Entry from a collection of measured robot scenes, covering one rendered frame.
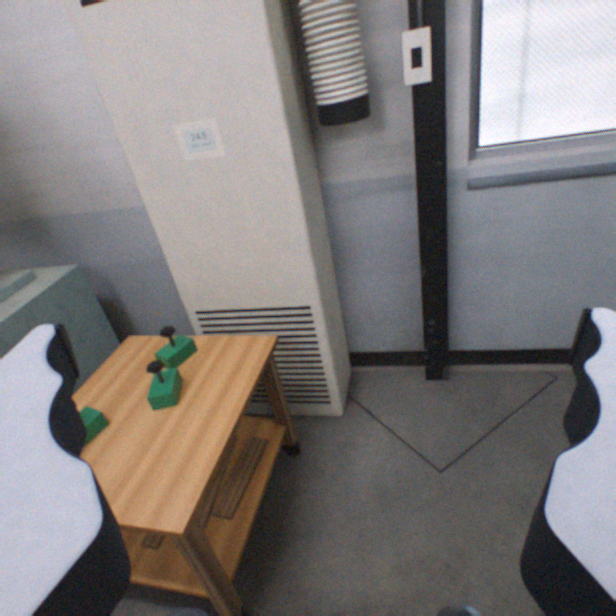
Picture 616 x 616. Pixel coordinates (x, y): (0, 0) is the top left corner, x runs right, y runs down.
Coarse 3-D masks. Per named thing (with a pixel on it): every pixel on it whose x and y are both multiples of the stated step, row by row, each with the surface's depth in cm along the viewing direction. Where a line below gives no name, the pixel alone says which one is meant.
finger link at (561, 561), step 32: (608, 320) 10; (576, 352) 10; (608, 352) 9; (576, 384) 9; (608, 384) 8; (576, 416) 8; (608, 416) 7; (576, 448) 7; (608, 448) 7; (576, 480) 6; (608, 480) 6; (544, 512) 6; (576, 512) 6; (608, 512) 6; (544, 544) 6; (576, 544) 5; (608, 544) 5; (544, 576) 6; (576, 576) 5; (608, 576) 5; (544, 608) 6; (576, 608) 5; (608, 608) 5
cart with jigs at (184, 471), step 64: (128, 384) 129; (192, 384) 123; (256, 384) 120; (128, 448) 107; (192, 448) 103; (256, 448) 142; (128, 512) 91; (192, 512) 88; (256, 512) 126; (192, 576) 112
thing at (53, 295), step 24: (0, 288) 156; (24, 288) 162; (48, 288) 159; (72, 288) 170; (0, 312) 147; (24, 312) 149; (48, 312) 159; (72, 312) 170; (96, 312) 182; (0, 336) 140; (24, 336) 149; (72, 336) 169; (96, 336) 182; (96, 360) 181
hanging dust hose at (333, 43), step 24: (312, 0) 107; (336, 0) 107; (312, 24) 110; (336, 24) 109; (312, 48) 114; (336, 48) 112; (312, 72) 119; (336, 72) 114; (360, 72) 117; (336, 96) 118; (360, 96) 119; (336, 120) 121
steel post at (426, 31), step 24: (408, 0) 112; (432, 0) 111; (432, 24) 114; (408, 48) 115; (432, 48) 117; (408, 72) 118; (432, 72) 120; (432, 96) 123; (432, 120) 126; (432, 144) 130; (432, 168) 134; (432, 192) 138; (432, 216) 142; (432, 240) 147; (432, 264) 152; (432, 288) 157; (432, 312) 163; (432, 336) 169; (432, 360) 175
